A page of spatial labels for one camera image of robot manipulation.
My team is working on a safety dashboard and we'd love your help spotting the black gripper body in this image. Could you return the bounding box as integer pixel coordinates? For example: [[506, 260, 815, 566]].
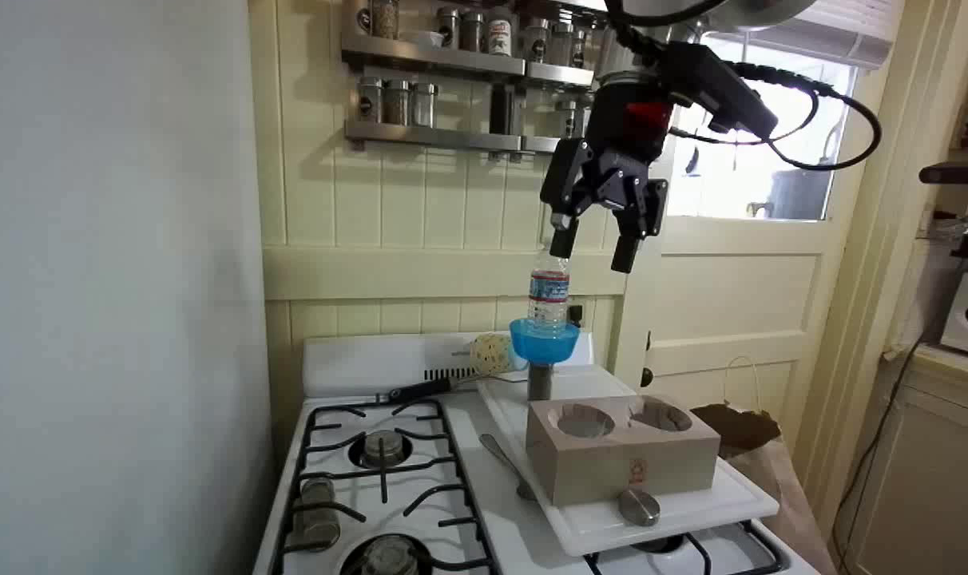
[[577, 79, 678, 210]]

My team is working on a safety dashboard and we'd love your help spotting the blue plastic bowl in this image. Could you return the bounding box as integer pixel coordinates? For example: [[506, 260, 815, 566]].
[[503, 316, 585, 373]]

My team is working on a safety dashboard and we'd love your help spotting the clear plastic water bottle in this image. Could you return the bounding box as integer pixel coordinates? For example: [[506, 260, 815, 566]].
[[526, 254, 575, 336]]

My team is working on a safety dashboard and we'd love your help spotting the glass spice jar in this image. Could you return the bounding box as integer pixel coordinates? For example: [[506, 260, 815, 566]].
[[570, 23, 599, 70], [517, 12, 552, 60], [456, 8, 487, 53], [355, 72, 385, 125], [379, 75, 411, 128], [434, 7, 463, 50], [552, 91, 586, 141], [545, 8, 577, 66], [355, 0, 402, 42], [407, 79, 440, 132]]

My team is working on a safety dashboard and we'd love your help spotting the tall dark spice jar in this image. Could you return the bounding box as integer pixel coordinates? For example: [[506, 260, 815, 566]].
[[486, 79, 523, 137]]

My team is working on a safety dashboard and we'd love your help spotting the cream panel door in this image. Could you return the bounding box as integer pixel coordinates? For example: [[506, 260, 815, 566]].
[[615, 29, 892, 458]]

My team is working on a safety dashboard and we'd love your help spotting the steel spice rack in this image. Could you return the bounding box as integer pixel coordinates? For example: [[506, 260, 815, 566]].
[[336, 0, 613, 162]]

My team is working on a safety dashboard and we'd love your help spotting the white label spice jar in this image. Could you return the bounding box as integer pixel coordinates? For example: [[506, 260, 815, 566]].
[[482, 7, 519, 57]]

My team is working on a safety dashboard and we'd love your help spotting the grey pepper grinder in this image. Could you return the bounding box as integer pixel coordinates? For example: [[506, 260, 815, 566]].
[[523, 364, 554, 405]]

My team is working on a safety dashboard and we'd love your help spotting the metal cup in block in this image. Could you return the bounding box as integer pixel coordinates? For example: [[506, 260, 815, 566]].
[[632, 399, 695, 435], [554, 402, 615, 439]]

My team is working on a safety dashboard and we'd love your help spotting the white window blind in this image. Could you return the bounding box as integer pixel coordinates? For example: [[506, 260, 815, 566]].
[[702, 0, 905, 70]]

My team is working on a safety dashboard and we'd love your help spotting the wooden block with holes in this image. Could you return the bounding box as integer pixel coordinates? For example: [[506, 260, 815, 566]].
[[523, 391, 725, 507]]

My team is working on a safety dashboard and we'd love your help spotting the white gas stove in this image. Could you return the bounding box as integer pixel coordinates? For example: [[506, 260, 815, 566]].
[[251, 329, 827, 575]]

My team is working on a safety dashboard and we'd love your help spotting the metal spoon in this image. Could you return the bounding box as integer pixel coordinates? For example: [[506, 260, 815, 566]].
[[479, 429, 539, 504]]

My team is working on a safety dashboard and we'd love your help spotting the small metal scoop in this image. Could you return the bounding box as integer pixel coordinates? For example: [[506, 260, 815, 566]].
[[615, 486, 665, 530]]

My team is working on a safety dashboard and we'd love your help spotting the brown paper bag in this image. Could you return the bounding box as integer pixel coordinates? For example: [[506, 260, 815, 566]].
[[694, 399, 841, 575]]

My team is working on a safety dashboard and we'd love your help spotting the white cutting board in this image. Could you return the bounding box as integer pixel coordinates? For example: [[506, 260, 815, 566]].
[[471, 362, 782, 560]]

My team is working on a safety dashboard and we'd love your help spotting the black burner grate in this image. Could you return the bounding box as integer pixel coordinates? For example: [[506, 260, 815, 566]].
[[585, 521, 794, 575], [270, 391, 498, 575]]

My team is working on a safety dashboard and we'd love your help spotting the black countertop appliance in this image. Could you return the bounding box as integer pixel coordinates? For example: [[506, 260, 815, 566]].
[[917, 157, 968, 265]]

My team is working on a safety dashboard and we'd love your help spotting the cream cabinet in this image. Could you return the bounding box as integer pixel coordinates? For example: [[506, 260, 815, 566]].
[[835, 345, 968, 575]]

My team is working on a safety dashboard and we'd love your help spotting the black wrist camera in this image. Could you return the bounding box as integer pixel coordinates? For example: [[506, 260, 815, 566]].
[[654, 42, 782, 143]]

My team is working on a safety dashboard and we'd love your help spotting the black power cable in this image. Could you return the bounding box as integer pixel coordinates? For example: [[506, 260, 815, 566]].
[[821, 336, 924, 537]]

